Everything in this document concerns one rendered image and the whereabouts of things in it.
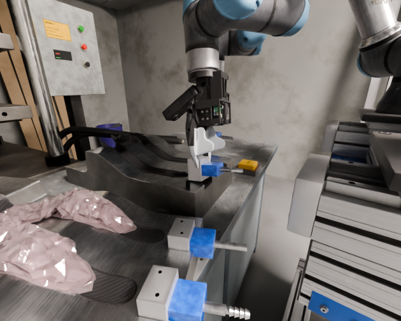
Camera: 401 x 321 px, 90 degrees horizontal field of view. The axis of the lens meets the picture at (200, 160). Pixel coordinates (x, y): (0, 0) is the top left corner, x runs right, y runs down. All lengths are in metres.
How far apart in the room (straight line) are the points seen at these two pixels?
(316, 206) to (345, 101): 2.27
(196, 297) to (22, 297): 0.20
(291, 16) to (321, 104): 2.10
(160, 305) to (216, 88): 0.39
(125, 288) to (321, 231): 0.28
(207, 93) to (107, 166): 0.34
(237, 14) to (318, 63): 2.21
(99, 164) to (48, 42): 0.72
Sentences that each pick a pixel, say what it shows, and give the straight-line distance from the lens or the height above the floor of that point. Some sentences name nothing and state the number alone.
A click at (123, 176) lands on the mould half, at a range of 0.59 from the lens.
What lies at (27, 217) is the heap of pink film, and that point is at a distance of 0.48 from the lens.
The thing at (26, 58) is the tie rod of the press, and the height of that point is 1.21.
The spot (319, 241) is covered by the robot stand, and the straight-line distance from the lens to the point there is 0.35.
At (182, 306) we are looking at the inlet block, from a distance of 0.29.
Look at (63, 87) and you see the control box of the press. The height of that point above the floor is 1.11.
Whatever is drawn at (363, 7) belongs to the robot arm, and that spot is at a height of 1.33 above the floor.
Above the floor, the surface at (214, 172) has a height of 0.92.
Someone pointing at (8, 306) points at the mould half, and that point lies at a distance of 0.34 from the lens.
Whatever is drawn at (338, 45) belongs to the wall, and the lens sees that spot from 2.59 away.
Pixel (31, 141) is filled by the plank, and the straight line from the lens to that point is 3.26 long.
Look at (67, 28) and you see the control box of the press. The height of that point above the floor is 1.37.
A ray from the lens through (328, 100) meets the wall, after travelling 2.57.
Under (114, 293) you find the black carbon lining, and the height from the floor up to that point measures 0.85.
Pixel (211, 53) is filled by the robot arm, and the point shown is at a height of 1.18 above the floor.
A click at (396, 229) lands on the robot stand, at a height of 0.96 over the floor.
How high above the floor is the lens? 1.11
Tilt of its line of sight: 20 degrees down
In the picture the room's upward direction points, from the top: straight up
